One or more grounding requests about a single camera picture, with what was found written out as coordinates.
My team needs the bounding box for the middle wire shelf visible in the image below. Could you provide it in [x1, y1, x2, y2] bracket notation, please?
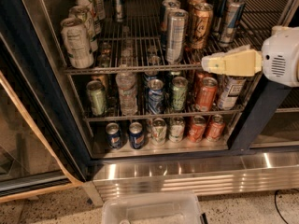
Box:
[81, 75, 260, 123]

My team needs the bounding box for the blue pepsi can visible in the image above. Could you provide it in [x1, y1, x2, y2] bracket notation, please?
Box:
[106, 122, 122, 149]
[129, 122, 144, 149]

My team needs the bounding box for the white green can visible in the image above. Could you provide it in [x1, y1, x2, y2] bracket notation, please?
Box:
[151, 119, 167, 146]
[68, 6, 98, 52]

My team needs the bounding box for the white green can bottom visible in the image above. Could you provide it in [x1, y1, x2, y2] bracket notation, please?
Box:
[151, 119, 167, 146]

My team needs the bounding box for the blue pepsi can right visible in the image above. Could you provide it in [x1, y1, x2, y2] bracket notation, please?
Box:
[129, 122, 144, 149]

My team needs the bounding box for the orange can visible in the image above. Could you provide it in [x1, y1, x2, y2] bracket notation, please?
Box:
[187, 116, 206, 143]
[193, 70, 211, 96]
[206, 115, 225, 142]

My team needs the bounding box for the orange can middle shelf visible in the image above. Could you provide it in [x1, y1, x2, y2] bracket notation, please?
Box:
[195, 77, 218, 112]

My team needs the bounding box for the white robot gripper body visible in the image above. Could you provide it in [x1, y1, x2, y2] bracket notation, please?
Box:
[262, 27, 299, 87]

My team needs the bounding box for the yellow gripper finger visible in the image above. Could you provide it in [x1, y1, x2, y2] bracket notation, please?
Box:
[201, 49, 262, 77]
[227, 45, 250, 53]

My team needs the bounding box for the stainless steel fridge base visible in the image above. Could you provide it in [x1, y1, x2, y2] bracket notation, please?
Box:
[83, 152, 299, 206]

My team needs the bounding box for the white can front left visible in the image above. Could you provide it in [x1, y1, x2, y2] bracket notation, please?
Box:
[61, 18, 93, 69]

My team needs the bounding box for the orange can bottom right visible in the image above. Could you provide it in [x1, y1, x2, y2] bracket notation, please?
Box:
[206, 115, 225, 142]

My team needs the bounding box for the black cable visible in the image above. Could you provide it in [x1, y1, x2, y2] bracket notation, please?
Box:
[273, 188, 299, 224]

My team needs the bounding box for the blue pepsi can left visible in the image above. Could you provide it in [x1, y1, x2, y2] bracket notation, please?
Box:
[106, 122, 122, 149]

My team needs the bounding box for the orange can behind middle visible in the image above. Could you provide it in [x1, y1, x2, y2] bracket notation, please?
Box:
[193, 70, 211, 96]

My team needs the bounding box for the blue white can middle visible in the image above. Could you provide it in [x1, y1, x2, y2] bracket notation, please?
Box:
[147, 79, 164, 114]

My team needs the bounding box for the dark glass bottle white label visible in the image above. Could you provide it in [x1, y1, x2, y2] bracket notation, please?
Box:
[217, 76, 246, 110]

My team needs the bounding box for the orange can bottom left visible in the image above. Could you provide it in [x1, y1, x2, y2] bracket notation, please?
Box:
[187, 116, 206, 143]

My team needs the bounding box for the tall silver can front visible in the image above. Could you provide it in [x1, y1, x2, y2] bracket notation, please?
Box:
[165, 9, 189, 63]

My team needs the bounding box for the glass fridge door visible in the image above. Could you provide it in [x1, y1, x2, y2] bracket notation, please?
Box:
[0, 0, 93, 203]

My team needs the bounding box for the clear plastic bin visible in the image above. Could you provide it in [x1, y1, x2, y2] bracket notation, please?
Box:
[102, 191, 208, 224]

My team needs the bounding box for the white can back left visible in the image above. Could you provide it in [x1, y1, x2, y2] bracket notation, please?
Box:
[85, 0, 107, 21]

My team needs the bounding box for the slim silver can back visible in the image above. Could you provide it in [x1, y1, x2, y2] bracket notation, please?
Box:
[111, 0, 126, 22]

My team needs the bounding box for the dark blue redbull can behind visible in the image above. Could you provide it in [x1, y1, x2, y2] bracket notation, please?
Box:
[212, 0, 227, 35]

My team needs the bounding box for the green can middle shelf left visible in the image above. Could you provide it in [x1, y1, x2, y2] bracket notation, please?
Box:
[86, 80, 107, 116]

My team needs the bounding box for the gold La Croix can front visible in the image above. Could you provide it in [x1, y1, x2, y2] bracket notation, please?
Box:
[189, 3, 213, 49]

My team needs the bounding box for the tall silver can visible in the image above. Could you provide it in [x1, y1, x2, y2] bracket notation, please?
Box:
[159, 0, 181, 49]
[165, 9, 189, 63]

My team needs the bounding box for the wire shelf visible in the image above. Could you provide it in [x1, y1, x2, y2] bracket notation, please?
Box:
[81, 75, 260, 123]
[64, 0, 288, 76]

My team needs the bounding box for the silver blue redbull can front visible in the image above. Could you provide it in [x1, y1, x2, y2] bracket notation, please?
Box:
[219, 0, 245, 48]

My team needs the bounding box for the top wire shelf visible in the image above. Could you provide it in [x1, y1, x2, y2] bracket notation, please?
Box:
[64, 0, 288, 76]

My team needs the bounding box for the green can shelf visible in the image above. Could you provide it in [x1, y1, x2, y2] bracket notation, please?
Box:
[171, 77, 188, 111]
[86, 80, 107, 116]

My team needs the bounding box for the clear plastic water bottle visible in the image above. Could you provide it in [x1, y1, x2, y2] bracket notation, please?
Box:
[116, 72, 137, 116]

